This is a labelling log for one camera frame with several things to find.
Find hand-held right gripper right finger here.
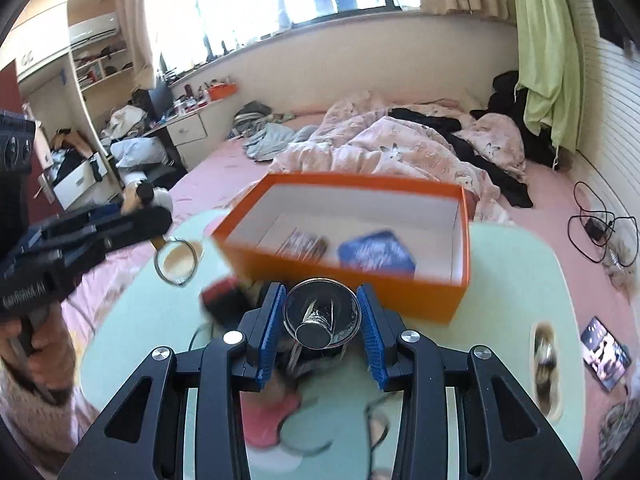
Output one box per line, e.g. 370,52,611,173
356,284,583,480

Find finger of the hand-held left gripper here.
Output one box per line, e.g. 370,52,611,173
102,206,173,250
42,207,123,236

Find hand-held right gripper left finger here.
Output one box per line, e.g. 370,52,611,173
59,282,287,480

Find cartoon figure keychain toy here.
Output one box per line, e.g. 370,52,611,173
122,182,205,288

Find orange cardboard box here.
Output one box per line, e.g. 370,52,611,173
212,172,472,325

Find brown card box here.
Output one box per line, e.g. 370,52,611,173
277,229,330,261

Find person's left forearm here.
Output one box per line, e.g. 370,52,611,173
0,360,101,466

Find green cartoon print desktop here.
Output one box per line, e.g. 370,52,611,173
75,207,591,480

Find person's left hand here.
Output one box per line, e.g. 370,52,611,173
0,305,76,403

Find open white drawer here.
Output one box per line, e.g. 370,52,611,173
52,152,108,208

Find white plastic bag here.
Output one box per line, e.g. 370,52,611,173
110,137,168,168

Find blue packet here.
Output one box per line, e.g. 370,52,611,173
337,230,418,276

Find bed with pink sheet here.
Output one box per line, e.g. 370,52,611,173
65,105,640,411

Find white drawer cabinet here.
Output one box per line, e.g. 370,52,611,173
165,110,208,148

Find grey clothes pile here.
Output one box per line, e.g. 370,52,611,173
227,101,318,161

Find small orange box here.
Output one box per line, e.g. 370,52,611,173
207,82,238,102

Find black printed cloth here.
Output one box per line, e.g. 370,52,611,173
532,327,558,401

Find white air conditioner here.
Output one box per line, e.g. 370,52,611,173
67,10,122,46

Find pink bunny print blanket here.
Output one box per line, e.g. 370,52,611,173
270,91,528,223

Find black clothes pile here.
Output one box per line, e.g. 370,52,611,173
390,70,556,208

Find smartphone with lit screen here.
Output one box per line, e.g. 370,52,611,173
580,316,632,392

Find floral patterned cloth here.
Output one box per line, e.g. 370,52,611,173
597,400,640,461

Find light green hanging garment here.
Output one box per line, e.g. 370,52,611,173
510,0,586,153

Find white slatted panel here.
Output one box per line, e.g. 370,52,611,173
575,0,640,221

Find white wall shelf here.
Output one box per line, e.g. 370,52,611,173
70,35,136,93

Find black charger cable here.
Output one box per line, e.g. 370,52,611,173
567,180,640,266

